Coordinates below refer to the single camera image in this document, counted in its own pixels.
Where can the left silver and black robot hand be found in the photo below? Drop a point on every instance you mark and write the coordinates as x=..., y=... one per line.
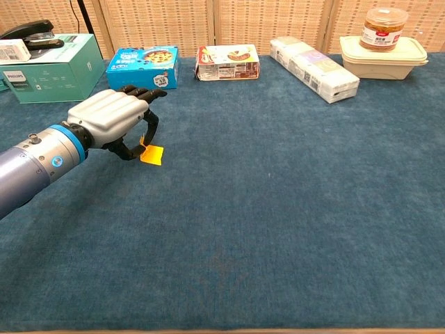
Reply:
x=107, y=116

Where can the yellow paper tag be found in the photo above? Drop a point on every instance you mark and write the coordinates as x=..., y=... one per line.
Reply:
x=153, y=155

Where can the blue cookie box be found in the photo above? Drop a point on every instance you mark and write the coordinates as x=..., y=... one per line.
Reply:
x=144, y=67

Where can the teal Philips box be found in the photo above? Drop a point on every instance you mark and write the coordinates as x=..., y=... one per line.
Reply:
x=52, y=74

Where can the black stand pole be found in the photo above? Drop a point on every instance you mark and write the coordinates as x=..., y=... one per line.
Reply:
x=87, y=21

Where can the black stapler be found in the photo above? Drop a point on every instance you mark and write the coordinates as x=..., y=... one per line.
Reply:
x=36, y=35

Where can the small white carton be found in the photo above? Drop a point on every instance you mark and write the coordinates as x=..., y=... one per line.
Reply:
x=12, y=50

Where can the white and red snack box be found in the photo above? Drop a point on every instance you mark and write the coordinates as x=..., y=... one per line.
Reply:
x=227, y=62

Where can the woven bamboo folding screen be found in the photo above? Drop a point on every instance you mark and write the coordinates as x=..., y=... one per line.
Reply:
x=208, y=24

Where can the blue table cloth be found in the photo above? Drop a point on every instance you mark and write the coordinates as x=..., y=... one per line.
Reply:
x=243, y=208

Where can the long white wrapped package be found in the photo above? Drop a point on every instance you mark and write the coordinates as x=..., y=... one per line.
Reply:
x=313, y=67

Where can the cream lidded food container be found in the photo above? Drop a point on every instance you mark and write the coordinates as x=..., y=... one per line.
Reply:
x=382, y=59

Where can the clear jar with orange label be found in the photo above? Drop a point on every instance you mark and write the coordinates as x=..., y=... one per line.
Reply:
x=382, y=29

